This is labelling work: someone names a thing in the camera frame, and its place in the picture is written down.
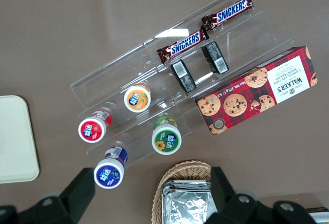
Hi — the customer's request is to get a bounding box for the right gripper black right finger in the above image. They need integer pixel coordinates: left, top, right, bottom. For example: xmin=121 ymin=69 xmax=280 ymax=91
xmin=205 ymin=166 xmax=318 ymax=224

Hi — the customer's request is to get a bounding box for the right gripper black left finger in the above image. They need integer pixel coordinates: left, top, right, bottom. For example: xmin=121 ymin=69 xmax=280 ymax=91
xmin=0 ymin=167 xmax=96 ymax=224

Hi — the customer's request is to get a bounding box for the light oval wicker basket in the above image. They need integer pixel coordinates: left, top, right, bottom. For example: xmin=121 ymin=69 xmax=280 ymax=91
xmin=151 ymin=160 xmax=214 ymax=224

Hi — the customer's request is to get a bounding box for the beige plastic tray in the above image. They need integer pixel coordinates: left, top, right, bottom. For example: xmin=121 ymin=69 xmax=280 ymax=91
xmin=0 ymin=95 xmax=41 ymax=184

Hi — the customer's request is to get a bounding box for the blue lid gum jar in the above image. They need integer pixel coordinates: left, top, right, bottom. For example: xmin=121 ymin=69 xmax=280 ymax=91
xmin=93 ymin=146 xmax=129 ymax=190

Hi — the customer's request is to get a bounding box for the stack of foil trays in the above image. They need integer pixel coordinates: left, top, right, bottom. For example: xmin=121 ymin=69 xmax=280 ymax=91
xmin=161 ymin=179 xmax=219 ymax=224

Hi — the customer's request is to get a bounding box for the white snack bin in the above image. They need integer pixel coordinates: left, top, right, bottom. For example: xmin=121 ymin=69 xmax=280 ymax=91
xmin=305 ymin=207 xmax=329 ymax=224

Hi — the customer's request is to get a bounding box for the red lid gum jar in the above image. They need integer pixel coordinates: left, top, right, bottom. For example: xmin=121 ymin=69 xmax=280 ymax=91
xmin=78 ymin=109 xmax=113 ymax=143

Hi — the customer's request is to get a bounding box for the green lid gum jar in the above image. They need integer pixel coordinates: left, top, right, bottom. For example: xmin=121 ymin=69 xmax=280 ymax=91
xmin=151 ymin=115 xmax=182 ymax=156

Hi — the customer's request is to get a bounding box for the red Walker's cookie box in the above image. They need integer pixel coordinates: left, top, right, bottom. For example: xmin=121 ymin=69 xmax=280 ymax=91
xmin=194 ymin=45 xmax=319 ymax=136

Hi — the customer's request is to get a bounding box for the orange lid gum jar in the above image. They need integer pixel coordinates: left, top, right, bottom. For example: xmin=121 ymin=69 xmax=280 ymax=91
xmin=123 ymin=82 xmax=152 ymax=114

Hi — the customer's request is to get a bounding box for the clear acrylic stepped snack stand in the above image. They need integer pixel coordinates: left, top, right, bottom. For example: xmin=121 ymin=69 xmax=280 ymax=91
xmin=69 ymin=0 xmax=295 ymax=168

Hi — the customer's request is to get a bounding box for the small black gum box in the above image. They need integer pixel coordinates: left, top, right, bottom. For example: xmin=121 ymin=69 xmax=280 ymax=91
xmin=170 ymin=59 xmax=197 ymax=94
xmin=200 ymin=41 xmax=229 ymax=75

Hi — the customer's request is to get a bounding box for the Snickers chocolate bar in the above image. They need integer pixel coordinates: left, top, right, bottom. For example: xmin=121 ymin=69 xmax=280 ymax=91
xmin=156 ymin=27 xmax=210 ymax=66
xmin=200 ymin=0 xmax=255 ymax=31

